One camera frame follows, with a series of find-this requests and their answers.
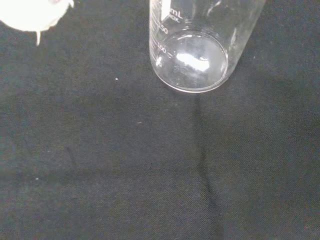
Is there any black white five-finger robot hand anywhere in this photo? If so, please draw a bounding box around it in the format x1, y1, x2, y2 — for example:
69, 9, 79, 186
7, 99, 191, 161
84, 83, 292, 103
0, 0, 75, 47

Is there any black bench cloth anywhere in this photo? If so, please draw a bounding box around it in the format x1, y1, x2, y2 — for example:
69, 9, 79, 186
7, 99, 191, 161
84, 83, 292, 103
0, 0, 320, 240

